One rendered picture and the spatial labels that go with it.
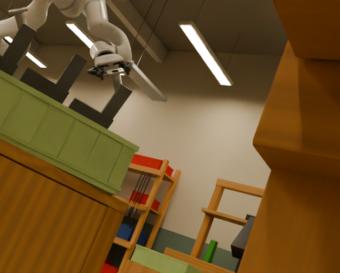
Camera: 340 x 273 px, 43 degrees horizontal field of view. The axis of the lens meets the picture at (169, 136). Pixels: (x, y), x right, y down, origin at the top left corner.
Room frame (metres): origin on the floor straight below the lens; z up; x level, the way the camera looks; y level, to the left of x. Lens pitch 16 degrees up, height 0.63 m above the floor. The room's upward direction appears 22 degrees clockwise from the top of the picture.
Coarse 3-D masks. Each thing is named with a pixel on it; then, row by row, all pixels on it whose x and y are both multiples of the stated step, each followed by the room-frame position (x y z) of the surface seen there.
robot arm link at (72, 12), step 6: (78, 0) 1.71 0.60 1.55; (84, 0) 1.65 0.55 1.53; (90, 0) 1.62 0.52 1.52; (102, 0) 1.63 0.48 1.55; (72, 6) 1.77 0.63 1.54; (78, 6) 1.74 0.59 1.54; (84, 6) 1.74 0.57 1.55; (66, 12) 1.79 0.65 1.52; (72, 12) 1.79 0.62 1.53; (78, 12) 1.78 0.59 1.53
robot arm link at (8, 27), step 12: (36, 0) 1.72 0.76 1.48; (48, 0) 1.70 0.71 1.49; (60, 0) 1.72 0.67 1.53; (72, 0) 1.75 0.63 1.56; (24, 12) 1.75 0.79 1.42; (36, 12) 1.74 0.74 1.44; (0, 24) 1.76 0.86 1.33; (12, 24) 1.76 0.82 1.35; (36, 24) 1.78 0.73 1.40; (0, 36) 1.76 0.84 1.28; (12, 36) 1.79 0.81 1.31
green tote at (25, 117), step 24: (0, 72) 1.14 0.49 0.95; (0, 96) 1.15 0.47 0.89; (24, 96) 1.18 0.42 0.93; (48, 96) 1.20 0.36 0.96; (0, 120) 1.17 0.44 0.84; (24, 120) 1.19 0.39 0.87; (48, 120) 1.22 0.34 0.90; (72, 120) 1.25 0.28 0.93; (24, 144) 1.20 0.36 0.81; (48, 144) 1.23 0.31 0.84; (72, 144) 1.26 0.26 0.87; (96, 144) 1.29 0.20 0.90; (120, 144) 1.32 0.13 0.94; (72, 168) 1.27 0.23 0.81; (96, 168) 1.30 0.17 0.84; (120, 168) 1.34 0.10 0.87
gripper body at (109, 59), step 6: (102, 54) 1.49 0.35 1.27; (108, 54) 1.49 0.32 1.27; (114, 54) 1.48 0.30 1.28; (96, 60) 1.45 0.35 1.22; (102, 60) 1.43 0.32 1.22; (108, 60) 1.42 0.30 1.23; (114, 60) 1.42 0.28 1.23; (120, 60) 1.42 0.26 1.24; (96, 66) 1.43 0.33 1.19; (108, 66) 1.43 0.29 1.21; (114, 66) 1.43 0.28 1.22; (120, 66) 1.46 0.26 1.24
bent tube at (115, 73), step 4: (120, 68) 1.34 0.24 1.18; (108, 72) 1.33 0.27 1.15; (112, 72) 1.32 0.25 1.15; (116, 72) 1.32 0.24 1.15; (120, 72) 1.32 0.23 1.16; (124, 72) 1.32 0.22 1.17; (112, 76) 1.34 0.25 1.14; (116, 76) 1.33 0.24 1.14; (120, 76) 1.34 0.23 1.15; (112, 80) 1.35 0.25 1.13; (116, 80) 1.34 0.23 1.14; (120, 80) 1.35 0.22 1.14; (116, 84) 1.35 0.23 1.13; (116, 88) 1.36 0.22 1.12
